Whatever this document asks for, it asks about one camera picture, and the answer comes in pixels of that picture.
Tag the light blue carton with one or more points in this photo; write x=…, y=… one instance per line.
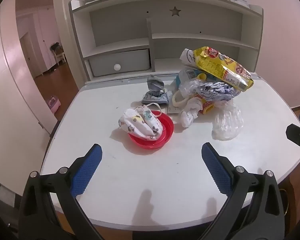
x=188, y=75

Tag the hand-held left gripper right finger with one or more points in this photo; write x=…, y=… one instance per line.
x=216, y=170

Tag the white door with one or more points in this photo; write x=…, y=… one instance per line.
x=15, y=92

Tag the grey drawer with white knob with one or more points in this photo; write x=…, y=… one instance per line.
x=130, y=60

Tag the grey knit sock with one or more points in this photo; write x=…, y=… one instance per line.
x=155, y=83

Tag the yellow snack bag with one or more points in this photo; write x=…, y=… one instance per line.
x=220, y=67

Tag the white printed face mask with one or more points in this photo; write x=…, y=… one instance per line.
x=137, y=123

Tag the red plastic bowl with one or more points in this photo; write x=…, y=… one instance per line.
x=165, y=130

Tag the white paper wrapper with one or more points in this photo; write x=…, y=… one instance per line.
x=187, y=57

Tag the blue patterned cloth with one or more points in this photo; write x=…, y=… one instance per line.
x=152, y=98

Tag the silver patterned plastic wrapper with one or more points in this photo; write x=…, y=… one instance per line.
x=215, y=90

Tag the small yellow carton box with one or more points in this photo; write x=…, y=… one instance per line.
x=206, y=106

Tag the grey paper tag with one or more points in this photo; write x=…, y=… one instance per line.
x=174, y=110

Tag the white wooden chair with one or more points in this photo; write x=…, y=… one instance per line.
x=59, y=55

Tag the white and grey desk hutch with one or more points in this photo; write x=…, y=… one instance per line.
x=120, y=30

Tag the black bin with gold rim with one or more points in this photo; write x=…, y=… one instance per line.
x=286, y=205

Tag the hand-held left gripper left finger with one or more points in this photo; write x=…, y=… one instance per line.
x=86, y=172

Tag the white crumpled tissue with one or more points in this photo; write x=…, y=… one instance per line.
x=190, y=112

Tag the clear plastic bag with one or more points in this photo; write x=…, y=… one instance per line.
x=227, y=122

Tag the pink toy on floor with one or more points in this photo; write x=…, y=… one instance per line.
x=53, y=103

